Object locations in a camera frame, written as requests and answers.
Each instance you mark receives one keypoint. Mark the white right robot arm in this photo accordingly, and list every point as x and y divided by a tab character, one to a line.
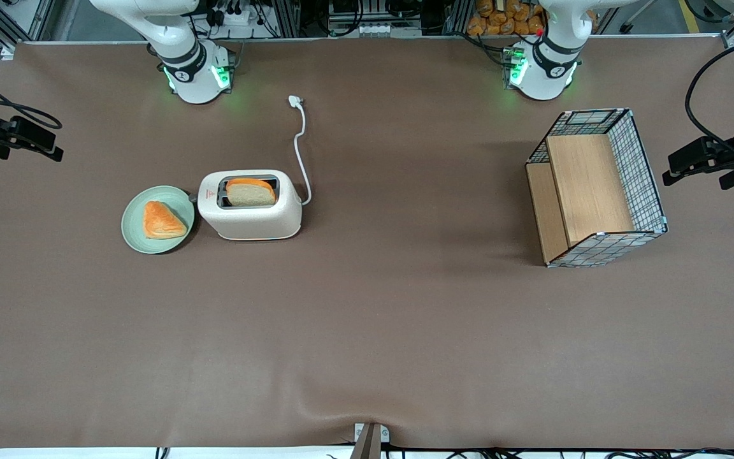
195	83

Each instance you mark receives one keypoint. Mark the white two-slot toaster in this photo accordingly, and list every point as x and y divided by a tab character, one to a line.
252	220

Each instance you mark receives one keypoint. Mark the bag of brown buns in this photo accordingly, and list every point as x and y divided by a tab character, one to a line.
507	19

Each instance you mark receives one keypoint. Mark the triangular orange bread piece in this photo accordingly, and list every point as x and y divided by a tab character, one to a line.
160	222

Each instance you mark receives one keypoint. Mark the white power strip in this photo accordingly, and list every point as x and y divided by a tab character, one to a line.
233	14

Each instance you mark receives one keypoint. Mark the light green round plate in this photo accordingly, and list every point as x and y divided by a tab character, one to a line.
134	229

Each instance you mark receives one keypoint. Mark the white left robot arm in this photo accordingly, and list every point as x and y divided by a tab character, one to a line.
545	80

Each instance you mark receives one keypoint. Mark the toast slice with orange crust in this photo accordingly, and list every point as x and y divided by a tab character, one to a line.
250	194

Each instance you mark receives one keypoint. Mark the metal camera bracket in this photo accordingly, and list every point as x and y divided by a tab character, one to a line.
370	440

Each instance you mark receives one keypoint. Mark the brown table cover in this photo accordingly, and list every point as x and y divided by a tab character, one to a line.
367	331

